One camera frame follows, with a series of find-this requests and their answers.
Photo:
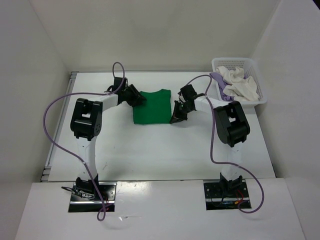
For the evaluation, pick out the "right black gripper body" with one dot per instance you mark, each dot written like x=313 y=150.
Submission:
x=189 y=110

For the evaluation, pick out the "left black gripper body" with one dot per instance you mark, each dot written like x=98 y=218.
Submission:
x=125 y=92

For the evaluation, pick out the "green t shirt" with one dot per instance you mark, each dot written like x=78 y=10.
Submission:
x=155 y=110

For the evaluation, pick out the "cream white t shirt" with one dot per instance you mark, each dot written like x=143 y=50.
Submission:
x=240 y=80

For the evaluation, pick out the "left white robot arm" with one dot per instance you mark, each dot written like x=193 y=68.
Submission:
x=86 y=125

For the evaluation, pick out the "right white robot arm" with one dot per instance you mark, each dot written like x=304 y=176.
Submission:
x=230 y=124

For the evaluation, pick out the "lavender t shirt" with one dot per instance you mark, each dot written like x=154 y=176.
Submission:
x=220 y=82

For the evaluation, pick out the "white plastic basket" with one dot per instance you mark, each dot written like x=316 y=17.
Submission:
x=238 y=79

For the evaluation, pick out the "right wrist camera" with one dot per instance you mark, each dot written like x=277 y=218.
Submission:
x=187 y=93

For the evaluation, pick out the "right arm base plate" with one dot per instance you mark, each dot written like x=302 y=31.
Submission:
x=215 y=199

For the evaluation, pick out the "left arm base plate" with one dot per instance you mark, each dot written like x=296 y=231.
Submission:
x=81 y=202

